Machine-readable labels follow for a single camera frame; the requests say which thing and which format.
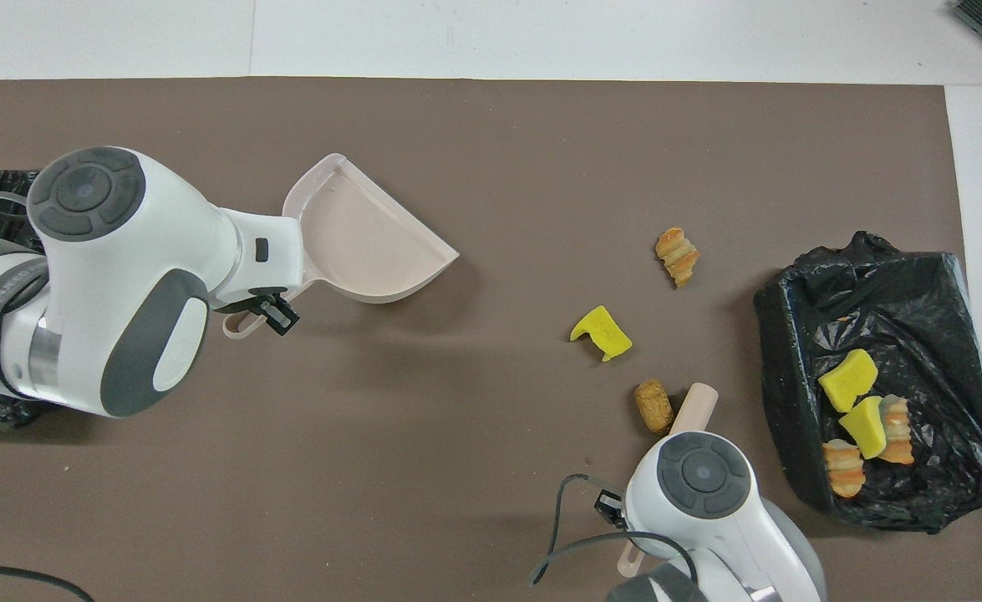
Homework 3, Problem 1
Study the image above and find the black bag lined bin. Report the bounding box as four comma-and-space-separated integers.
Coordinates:
752, 231, 982, 533

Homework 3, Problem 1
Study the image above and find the small brown bread roll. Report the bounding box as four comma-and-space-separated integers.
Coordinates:
633, 380, 675, 436

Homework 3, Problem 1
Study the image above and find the yellow sponge with green side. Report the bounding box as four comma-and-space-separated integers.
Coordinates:
838, 395, 888, 460

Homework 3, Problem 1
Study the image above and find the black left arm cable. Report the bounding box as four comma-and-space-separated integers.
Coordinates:
0, 562, 96, 602

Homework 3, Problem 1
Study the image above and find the yellow blocky sponge piece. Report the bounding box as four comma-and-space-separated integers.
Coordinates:
817, 348, 880, 414

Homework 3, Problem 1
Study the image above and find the golden croissant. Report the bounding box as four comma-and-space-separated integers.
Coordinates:
654, 227, 700, 289

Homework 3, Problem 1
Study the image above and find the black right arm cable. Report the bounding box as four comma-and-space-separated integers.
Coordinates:
529, 473, 700, 602

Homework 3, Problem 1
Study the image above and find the brown table mat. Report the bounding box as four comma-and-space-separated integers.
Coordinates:
0, 77, 982, 602

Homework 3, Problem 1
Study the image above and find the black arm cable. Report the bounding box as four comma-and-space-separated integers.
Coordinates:
529, 473, 700, 602
0, 562, 96, 602

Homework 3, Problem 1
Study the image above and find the torn bread chunk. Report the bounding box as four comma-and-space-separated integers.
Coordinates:
878, 394, 916, 466
822, 438, 866, 500

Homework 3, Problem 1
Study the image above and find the wooden hand brush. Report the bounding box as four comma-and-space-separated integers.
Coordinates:
617, 382, 720, 579

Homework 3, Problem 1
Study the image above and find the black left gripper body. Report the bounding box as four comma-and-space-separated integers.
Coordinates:
215, 289, 269, 317

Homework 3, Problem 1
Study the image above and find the beige plastic dustpan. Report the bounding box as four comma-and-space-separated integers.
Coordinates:
222, 153, 460, 339

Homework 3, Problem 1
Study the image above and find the yellow notched sponge piece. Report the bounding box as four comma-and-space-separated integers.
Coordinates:
569, 305, 634, 363

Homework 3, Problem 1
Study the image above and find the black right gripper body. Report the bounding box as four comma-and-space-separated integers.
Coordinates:
593, 491, 628, 529

